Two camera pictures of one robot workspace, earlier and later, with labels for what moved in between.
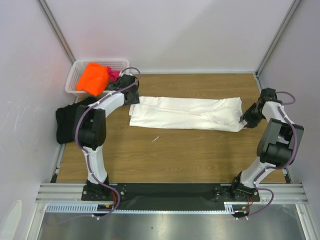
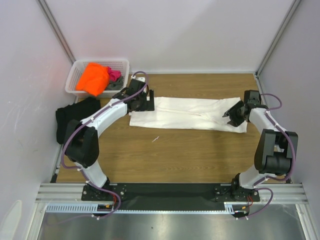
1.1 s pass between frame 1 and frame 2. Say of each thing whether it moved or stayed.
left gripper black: moved
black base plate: stayed
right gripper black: moved
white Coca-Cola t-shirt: stayed
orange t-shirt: stayed
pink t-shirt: stayed
